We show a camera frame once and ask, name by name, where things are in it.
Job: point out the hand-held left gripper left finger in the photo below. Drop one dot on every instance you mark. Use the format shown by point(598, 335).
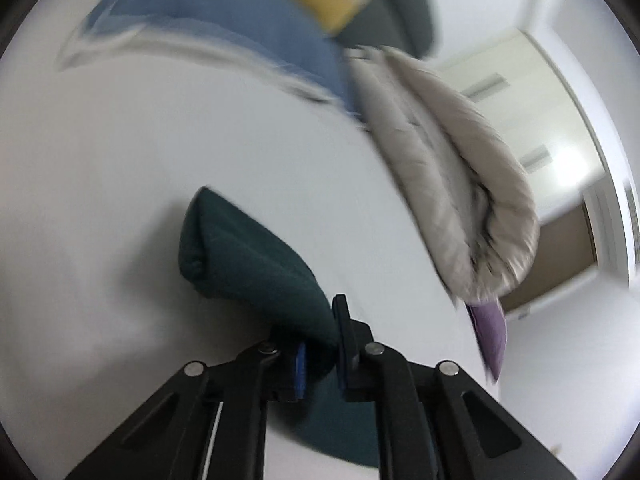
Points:
point(299, 373)

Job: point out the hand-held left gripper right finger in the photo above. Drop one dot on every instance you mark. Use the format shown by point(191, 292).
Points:
point(343, 346)

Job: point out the dark green knit sweater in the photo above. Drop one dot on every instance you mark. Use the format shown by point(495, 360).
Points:
point(240, 255)

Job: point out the purple cushion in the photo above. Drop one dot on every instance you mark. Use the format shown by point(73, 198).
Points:
point(490, 332)

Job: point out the beige rolled duvet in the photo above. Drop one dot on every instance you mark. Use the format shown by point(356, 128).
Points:
point(450, 170)

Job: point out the brown door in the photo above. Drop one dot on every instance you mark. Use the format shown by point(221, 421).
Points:
point(555, 260)

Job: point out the bed with white sheet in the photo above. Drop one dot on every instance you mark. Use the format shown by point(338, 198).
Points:
point(115, 185)

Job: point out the white wardrobe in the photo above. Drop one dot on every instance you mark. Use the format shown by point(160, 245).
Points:
point(540, 110)

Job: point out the dark grey upholstered headboard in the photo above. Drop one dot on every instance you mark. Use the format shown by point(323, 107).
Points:
point(400, 15)

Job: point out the blue pillow with white trim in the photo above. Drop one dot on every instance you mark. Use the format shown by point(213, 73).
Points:
point(215, 15)

